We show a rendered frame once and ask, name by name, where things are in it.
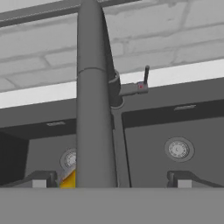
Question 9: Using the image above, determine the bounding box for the yellow colander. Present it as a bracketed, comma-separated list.
[59, 169, 77, 189]

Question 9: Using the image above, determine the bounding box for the dark grey sink faucet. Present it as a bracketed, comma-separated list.
[75, 0, 138, 189]

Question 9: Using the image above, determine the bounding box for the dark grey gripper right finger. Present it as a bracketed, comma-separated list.
[166, 170, 224, 189]

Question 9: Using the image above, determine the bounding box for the dark grey faucet handle lever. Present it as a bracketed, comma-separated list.
[135, 64, 151, 95]

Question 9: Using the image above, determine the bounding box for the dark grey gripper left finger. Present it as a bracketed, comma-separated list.
[0, 170, 60, 189]

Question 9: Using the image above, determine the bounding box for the round metal sink drain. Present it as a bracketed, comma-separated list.
[164, 136, 196, 164]
[59, 147, 78, 172]

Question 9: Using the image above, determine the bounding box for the dark grey double sink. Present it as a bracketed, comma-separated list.
[0, 76, 224, 189]

